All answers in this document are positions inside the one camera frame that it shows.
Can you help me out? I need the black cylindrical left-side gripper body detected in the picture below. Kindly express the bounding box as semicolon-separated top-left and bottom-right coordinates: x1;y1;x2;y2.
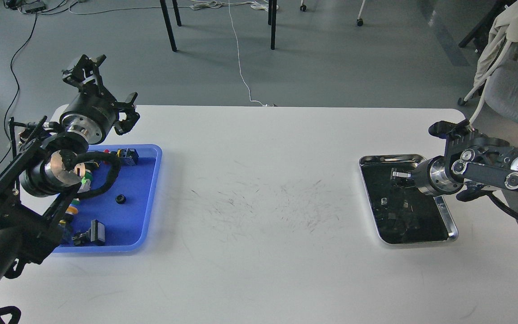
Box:
59;92;119;145

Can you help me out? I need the left-side left gripper black finger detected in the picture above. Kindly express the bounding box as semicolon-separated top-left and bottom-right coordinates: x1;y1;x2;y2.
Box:
62;54;107;101
113;92;140;135

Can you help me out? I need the black left-side robot arm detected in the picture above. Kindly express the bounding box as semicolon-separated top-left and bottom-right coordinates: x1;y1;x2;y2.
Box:
0;55;140;324

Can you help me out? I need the green push button switch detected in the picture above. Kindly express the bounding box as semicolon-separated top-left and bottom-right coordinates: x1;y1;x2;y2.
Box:
79;169;94;192

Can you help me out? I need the black power strip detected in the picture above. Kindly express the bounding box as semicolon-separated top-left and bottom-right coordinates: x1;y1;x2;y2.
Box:
3;0;47;14

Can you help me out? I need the yellow push button switch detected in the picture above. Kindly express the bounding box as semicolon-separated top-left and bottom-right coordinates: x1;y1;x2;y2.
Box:
59;199;80;226

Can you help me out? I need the black table leg right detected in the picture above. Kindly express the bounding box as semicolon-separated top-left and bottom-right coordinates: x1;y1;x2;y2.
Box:
268;0;278;50

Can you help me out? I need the white floor cable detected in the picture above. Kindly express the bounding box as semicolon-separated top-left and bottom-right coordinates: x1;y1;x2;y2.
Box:
191;0;279;108

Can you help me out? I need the black table leg left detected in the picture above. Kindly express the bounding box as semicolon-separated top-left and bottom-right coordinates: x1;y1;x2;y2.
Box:
160;0;182;53

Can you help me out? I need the silver metal tray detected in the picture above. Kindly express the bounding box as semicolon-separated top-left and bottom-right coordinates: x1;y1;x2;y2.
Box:
358;154;458;246

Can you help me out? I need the black table leg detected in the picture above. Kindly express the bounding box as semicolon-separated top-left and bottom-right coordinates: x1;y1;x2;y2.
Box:
160;0;182;53
268;0;278;50

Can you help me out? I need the small black gear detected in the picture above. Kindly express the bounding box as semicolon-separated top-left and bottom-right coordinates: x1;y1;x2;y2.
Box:
115;193;127;204

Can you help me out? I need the black cylindrical right-side gripper body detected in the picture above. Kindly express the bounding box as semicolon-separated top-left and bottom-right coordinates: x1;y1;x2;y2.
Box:
411;157;463;197

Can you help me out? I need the black right-side robot arm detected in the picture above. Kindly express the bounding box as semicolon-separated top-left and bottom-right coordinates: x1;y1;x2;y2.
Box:
390;120;518;220

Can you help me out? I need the black switch block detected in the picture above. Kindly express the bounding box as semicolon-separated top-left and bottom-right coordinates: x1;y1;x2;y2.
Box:
72;219;106;246

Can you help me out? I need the red push button switch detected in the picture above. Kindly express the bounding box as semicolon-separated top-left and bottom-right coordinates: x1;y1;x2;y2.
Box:
103;148;139;166

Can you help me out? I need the black floor cable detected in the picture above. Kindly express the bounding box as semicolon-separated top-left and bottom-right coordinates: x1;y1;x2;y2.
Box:
0;0;80;198

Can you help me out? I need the white caster leg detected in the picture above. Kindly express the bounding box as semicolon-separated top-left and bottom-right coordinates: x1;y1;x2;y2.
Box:
299;0;366;27

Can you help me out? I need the blue plastic tray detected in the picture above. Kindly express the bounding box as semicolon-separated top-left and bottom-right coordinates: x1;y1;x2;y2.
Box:
55;144;163;253

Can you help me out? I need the grey chair with beige cloth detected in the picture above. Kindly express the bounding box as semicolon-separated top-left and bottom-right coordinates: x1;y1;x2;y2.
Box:
458;0;518;123

